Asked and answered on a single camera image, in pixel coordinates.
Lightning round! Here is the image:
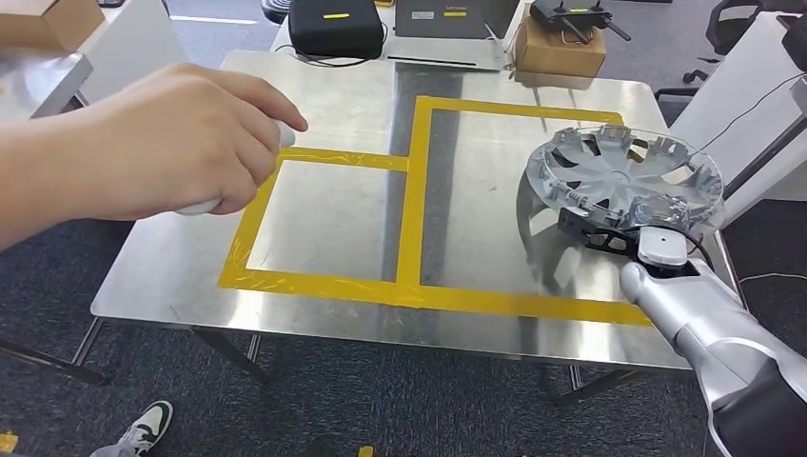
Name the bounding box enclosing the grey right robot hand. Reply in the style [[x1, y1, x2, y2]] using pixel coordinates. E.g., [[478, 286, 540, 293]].
[[630, 195, 694, 233]]

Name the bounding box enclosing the person's hand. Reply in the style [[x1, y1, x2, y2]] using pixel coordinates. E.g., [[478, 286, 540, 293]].
[[82, 61, 310, 223]]

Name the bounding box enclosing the silver plastic hubcap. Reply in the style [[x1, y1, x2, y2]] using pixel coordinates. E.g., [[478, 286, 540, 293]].
[[517, 125, 726, 238]]

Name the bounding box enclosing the stainless steel workbench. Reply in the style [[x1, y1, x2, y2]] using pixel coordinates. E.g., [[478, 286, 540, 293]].
[[0, 49, 752, 408]]

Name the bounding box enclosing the yellow tape on workbench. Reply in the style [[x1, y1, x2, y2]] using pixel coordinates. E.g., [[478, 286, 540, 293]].
[[217, 94, 654, 328]]

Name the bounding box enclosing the white desk panel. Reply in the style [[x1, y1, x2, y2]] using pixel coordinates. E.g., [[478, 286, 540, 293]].
[[78, 0, 190, 106]]

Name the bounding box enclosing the white desk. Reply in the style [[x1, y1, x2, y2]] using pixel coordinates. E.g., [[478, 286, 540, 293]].
[[668, 10, 807, 229]]

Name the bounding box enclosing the stainless steel table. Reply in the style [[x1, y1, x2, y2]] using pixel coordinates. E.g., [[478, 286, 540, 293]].
[[0, 49, 94, 122]]

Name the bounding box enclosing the brown cardboard box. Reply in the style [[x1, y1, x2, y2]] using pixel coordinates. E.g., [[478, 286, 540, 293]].
[[513, 6, 608, 78], [0, 0, 107, 53]]

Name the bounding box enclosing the black carrying case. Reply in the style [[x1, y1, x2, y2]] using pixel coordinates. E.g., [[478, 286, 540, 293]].
[[287, 0, 387, 61]]

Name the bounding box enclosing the black office chair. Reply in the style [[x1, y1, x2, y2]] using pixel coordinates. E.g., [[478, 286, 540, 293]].
[[652, 0, 767, 102]]

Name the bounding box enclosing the black remote with antennas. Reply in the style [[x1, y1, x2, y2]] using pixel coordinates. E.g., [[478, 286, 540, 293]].
[[529, 0, 632, 44]]

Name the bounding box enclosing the silver laptop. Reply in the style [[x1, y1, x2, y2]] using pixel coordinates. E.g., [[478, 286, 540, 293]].
[[385, 0, 522, 71]]

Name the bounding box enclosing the person's sneaker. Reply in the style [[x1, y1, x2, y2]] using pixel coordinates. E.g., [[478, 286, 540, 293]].
[[90, 400, 174, 457]]

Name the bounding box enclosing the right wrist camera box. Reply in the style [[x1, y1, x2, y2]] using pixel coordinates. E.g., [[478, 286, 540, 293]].
[[558, 208, 702, 280]]

